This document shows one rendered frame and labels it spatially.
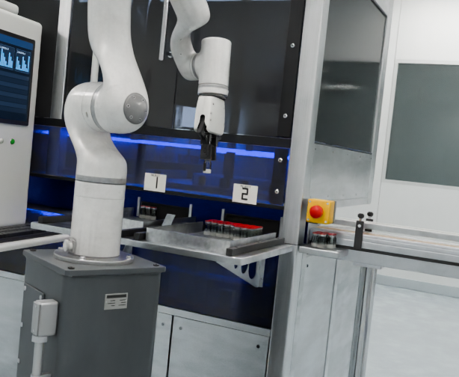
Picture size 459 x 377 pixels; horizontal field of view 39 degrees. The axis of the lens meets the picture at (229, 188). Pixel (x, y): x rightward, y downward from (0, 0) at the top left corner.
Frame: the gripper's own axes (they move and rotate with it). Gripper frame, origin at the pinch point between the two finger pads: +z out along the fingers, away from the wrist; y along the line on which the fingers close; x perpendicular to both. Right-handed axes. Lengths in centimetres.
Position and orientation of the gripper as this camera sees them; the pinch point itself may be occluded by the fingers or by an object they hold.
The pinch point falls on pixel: (208, 152)
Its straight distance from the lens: 179.1
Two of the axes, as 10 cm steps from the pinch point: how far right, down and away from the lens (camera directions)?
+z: -0.7, 10.0, -0.3
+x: 9.0, 0.5, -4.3
